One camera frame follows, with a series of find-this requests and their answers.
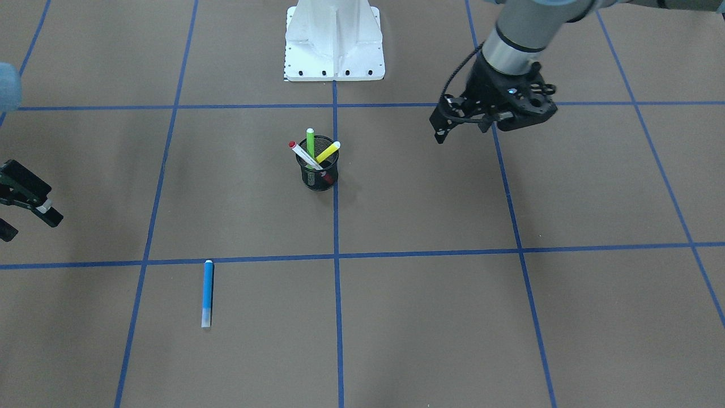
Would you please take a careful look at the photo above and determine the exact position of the black mesh pen cup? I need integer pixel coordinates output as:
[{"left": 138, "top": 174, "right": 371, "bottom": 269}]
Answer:
[{"left": 295, "top": 135, "right": 340, "bottom": 192}]

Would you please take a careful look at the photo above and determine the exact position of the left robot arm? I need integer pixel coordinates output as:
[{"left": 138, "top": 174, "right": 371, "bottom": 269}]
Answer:
[{"left": 429, "top": 1, "right": 616, "bottom": 144}]

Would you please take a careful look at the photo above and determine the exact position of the white pedestal base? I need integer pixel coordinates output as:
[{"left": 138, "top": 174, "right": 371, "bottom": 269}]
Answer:
[{"left": 283, "top": 1, "right": 386, "bottom": 82}]

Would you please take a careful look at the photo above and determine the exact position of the blue marker pen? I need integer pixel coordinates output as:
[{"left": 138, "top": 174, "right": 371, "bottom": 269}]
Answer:
[{"left": 201, "top": 259, "right": 214, "bottom": 329}]

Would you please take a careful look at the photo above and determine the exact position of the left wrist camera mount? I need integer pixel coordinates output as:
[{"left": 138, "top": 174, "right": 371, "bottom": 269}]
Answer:
[{"left": 497, "top": 62, "right": 558, "bottom": 131}]

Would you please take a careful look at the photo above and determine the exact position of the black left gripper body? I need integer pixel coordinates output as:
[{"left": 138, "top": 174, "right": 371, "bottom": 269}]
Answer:
[{"left": 462, "top": 54, "right": 513, "bottom": 133}]

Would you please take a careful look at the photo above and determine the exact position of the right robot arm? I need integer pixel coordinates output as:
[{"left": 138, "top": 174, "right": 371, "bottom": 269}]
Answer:
[{"left": 1, "top": 62, "right": 64, "bottom": 228}]

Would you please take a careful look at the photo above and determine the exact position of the red white marker pen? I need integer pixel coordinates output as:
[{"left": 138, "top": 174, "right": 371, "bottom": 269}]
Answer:
[{"left": 288, "top": 141, "right": 334, "bottom": 185}]

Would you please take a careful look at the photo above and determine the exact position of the green highlighter pen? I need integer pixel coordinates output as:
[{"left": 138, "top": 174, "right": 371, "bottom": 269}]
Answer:
[{"left": 306, "top": 127, "right": 315, "bottom": 159}]

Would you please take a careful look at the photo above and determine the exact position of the yellow highlighter pen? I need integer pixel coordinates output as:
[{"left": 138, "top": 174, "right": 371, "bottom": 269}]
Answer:
[{"left": 315, "top": 141, "right": 341, "bottom": 164}]

